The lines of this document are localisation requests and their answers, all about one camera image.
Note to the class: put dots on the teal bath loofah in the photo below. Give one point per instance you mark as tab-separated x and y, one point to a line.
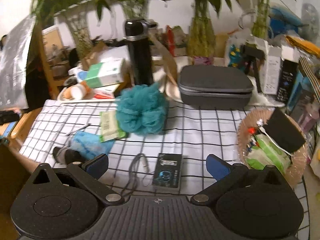
142	110

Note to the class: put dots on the white tray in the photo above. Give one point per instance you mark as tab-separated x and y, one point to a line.
87	100

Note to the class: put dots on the blue plush toy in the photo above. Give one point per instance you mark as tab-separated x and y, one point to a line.
285	16

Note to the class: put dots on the grey zip case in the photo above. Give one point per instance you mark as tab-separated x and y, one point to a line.
215	87

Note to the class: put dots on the colourful printed bag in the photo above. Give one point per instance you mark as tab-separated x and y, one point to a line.
235	55

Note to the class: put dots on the yellow cloth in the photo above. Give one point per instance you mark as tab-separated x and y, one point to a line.
305	45

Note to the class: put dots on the black thermos bottle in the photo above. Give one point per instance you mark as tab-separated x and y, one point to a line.
140	60

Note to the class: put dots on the green packet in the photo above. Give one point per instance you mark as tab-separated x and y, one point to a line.
267	152

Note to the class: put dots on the blue box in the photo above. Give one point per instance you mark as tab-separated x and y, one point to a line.
301	92

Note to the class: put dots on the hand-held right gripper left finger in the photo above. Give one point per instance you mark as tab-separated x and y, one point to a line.
98	166

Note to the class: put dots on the tan oval object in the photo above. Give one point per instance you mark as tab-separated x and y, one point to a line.
67	93

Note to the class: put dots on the white plate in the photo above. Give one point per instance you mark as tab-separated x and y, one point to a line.
173	92

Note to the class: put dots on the small black tripod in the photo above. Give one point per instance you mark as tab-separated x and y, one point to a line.
253	53

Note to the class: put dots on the blue plastic packet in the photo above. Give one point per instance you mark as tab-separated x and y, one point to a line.
87	143

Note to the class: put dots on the white and blue tube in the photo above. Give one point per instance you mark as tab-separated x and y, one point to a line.
78	73

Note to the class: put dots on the grey plastic bag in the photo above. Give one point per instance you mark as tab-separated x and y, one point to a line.
15	65

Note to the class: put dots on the black checked white cloth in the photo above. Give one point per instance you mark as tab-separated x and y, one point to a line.
200	135

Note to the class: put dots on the thin metal clip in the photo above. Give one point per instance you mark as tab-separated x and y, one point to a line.
78	129

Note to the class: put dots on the tall white box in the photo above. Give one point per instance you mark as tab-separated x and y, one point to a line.
271	70

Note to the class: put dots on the tall black box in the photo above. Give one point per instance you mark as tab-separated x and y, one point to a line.
287	80

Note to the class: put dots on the brown paper bag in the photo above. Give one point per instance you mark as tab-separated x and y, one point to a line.
166	57

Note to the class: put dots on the dark grey sock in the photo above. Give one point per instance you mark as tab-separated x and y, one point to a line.
63	155

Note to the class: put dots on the glass vase with bamboo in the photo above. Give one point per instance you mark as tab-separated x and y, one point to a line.
201	35
260	17
80	40
133	8

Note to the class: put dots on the small black printed box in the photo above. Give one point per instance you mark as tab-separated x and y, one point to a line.
167	172

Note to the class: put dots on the green wet wipes pack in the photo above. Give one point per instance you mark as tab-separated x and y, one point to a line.
108	125

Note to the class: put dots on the white paper cup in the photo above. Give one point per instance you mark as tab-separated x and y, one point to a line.
78	91

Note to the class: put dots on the black square sponge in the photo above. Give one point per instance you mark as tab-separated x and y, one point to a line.
285	130

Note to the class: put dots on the red and white box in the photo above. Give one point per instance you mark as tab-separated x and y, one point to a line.
106	93

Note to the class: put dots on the green and white box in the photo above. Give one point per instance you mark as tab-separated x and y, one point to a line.
105	73

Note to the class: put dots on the wooden shelf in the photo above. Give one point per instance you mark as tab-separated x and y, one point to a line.
51	55

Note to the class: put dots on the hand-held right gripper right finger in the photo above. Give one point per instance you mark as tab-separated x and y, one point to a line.
215	167

